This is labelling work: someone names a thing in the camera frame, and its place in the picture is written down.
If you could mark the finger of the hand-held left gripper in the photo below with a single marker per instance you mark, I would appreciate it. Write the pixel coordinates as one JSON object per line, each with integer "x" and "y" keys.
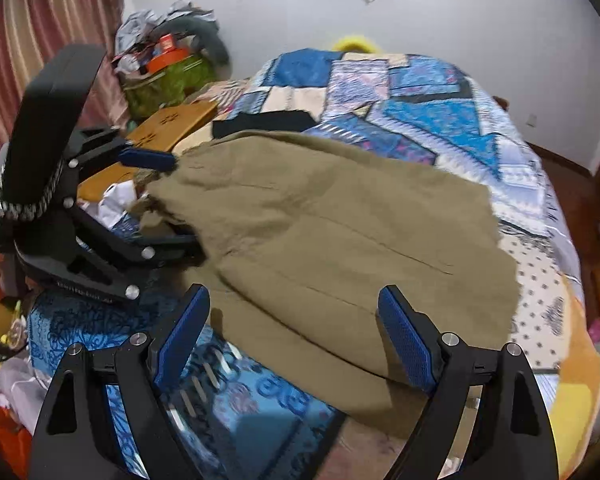
{"x": 147, "y": 158}
{"x": 150, "y": 251}

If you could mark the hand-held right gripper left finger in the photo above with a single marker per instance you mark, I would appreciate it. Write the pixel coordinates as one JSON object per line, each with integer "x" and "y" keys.
{"x": 182, "y": 330}

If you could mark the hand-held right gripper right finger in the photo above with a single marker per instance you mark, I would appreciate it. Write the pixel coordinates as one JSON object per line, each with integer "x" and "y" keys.
{"x": 404, "y": 336}

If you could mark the khaki pants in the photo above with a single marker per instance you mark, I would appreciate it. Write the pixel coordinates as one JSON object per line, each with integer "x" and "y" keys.
{"x": 320, "y": 240}

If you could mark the white cloth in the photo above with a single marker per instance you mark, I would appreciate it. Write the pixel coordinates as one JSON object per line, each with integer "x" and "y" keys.
{"x": 117, "y": 207}

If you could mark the green storage bag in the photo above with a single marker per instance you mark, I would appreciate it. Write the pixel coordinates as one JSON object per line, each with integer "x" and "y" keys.
{"x": 167, "y": 82}

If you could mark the orange box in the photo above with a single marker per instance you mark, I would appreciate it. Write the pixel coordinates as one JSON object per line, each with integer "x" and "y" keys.
{"x": 166, "y": 55}

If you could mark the striped pink curtain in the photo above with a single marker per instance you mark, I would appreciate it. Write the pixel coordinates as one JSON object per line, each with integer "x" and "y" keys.
{"x": 30, "y": 45}

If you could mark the black cloth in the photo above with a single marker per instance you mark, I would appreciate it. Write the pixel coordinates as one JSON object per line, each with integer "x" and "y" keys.
{"x": 260, "y": 122}

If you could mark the pile of clothes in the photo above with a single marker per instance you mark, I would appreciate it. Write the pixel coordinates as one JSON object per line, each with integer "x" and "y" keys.
{"x": 165, "y": 27}

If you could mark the blue patchwork bed blanket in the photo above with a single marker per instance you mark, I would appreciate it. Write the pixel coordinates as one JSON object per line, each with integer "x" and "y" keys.
{"x": 420, "y": 125}

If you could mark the yellow plush pillow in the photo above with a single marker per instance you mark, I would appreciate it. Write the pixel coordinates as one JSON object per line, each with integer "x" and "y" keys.
{"x": 354, "y": 43}

